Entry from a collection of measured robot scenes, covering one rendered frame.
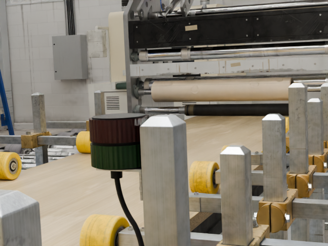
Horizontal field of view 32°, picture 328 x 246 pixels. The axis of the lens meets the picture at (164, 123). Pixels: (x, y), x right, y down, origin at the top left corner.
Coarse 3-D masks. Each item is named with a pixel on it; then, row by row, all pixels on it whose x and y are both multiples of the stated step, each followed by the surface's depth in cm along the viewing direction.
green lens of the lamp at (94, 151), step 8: (136, 144) 56; (96, 152) 56; (104, 152) 56; (112, 152) 55; (120, 152) 55; (128, 152) 55; (136, 152) 56; (96, 160) 56; (104, 160) 56; (112, 160) 55; (120, 160) 55; (128, 160) 55; (136, 160) 56; (104, 168) 56; (112, 168) 55; (120, 168) 55
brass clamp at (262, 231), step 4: (256, 228) 87; (260, 228) 86; (264, 228) 86; (268, 228) 88; (256, 232) 85; (260, 232) 85; (264, 232) 85; (268, 232) 88; (256, 236) 83; (260, 236) 83; (264, 236) 85; (268, 236) 88; (252, 240) 81; (256, 240) 81; (260, 240) 83; (220, 244) 80; (224, 244) 80; (248, 244) 79; (252, 244) 79; (256, 244) 81
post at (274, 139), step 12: (264, 120) 101; (276, 120) 100; (264, 132) 102; (276, 132) 101; (264, 144) 102; (276, 144) 101; (264, 156) 102; (276, 156) 101; (264, 168) 102; (276, 168) 101; (264, 180) 103; (276, 180) 102; (264, 192) 103; (276, 192) 102
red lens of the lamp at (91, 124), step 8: (96, 120) 56; (104, 120) 55; (112, 120) 55; (120, 120) 55; (128, 120) 55; (136, 120) 56; (144, 120) 56; (96, 128) 56; (104, 128) 55; (112, 128) 55; (120, 128) 55; (128, 128) 55; (136, 128) 56; (96, 136) 56; (104, 136) 55; (112, 136) 55; (120, 136) 55; (128, 136) 55; (136, 136) 56
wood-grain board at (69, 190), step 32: (192, 128) 273; (224, 128) 268; (256, 128) 263; (64, 160) 198; (192, 160) 188; (32, 192) 150; (64, 192) 148; (96, 192) 147; (128, 192) 145; (64, 224) 119; (192, 224) 120
